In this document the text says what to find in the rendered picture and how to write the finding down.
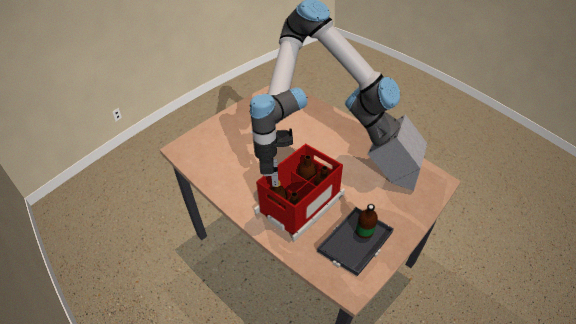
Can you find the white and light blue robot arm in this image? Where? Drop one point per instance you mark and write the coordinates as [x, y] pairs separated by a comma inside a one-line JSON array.
[[380, 93]]

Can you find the red crate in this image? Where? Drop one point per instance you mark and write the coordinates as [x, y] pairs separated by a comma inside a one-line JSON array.
[[314, 198]]

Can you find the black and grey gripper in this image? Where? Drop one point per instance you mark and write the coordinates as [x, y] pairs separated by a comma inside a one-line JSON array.
[[265, 149]]

